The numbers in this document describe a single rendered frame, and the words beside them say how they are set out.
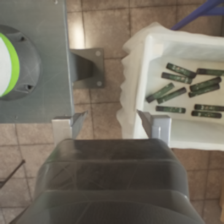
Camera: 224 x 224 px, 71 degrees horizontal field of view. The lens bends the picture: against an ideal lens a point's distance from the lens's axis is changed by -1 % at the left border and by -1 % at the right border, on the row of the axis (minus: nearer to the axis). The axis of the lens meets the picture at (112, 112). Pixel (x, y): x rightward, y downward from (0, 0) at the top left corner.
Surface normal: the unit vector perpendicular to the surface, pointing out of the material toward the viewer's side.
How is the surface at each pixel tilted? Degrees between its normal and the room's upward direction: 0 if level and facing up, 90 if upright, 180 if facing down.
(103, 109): 0
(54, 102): 0
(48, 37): 0
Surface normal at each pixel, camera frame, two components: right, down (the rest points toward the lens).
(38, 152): -0.01, 0.25
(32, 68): 0.93, 0.20
